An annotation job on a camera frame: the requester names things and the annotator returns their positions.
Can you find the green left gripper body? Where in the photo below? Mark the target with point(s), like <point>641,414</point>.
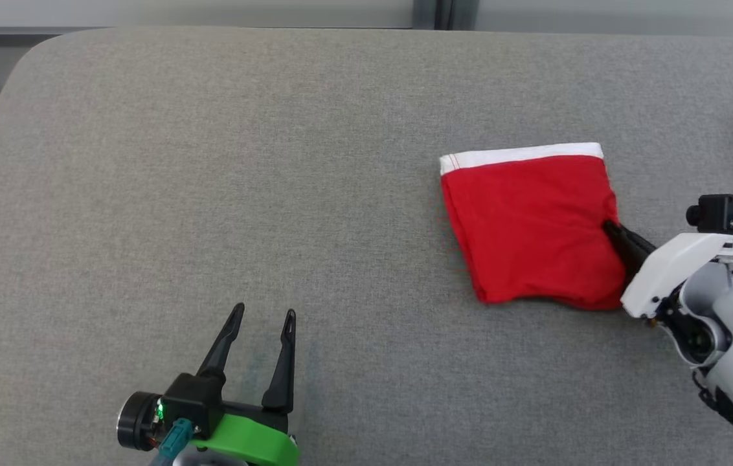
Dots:
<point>250,440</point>

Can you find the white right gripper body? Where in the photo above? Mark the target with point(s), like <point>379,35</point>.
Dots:
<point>671,265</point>

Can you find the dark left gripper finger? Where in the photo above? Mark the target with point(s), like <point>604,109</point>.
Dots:
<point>283,375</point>
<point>224,349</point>

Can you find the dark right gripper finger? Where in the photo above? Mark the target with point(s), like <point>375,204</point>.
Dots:
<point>632,239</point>
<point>632,262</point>

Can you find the red shorts white stripes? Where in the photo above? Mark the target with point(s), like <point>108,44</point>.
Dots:
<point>528,226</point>

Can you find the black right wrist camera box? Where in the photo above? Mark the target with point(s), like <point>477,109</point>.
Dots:
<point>719,212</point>

